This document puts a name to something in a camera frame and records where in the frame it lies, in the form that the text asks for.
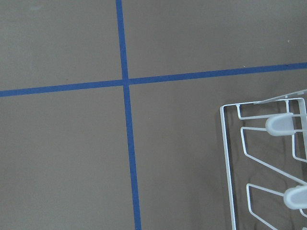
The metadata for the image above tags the white wire cup holder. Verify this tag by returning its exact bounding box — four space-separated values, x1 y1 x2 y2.
233 90 307 230

